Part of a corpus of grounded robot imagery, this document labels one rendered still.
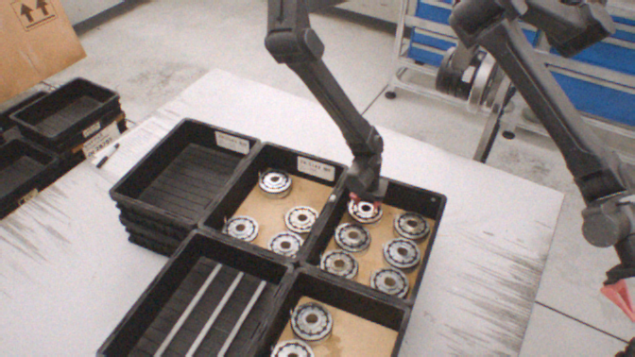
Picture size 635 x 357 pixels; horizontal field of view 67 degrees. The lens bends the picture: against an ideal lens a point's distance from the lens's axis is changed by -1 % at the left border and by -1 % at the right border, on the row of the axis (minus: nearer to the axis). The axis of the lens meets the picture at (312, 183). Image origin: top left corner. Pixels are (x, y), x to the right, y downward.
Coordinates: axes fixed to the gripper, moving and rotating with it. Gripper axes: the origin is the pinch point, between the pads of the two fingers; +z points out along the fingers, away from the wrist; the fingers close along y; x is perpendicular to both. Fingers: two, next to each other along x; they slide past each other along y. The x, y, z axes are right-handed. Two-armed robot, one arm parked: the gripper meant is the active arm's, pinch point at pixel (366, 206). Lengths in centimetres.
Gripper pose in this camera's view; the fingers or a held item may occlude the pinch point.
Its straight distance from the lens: 143.6
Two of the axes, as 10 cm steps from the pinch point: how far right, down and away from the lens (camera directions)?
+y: 9.5, 2.2, -2.1
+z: 0.0, 7.0, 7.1
